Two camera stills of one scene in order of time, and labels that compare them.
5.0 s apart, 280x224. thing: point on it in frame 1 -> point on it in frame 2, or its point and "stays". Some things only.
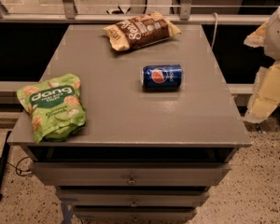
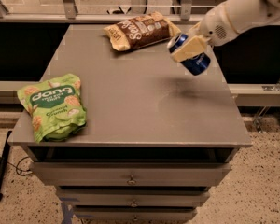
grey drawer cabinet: [144, 156] stays
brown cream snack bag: [139, 31] stays
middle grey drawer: [133, 197] stays
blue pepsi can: [161, 77] -> [196, 64]
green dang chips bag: [54, 106] stays
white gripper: [278, 35] -> [215, 28]
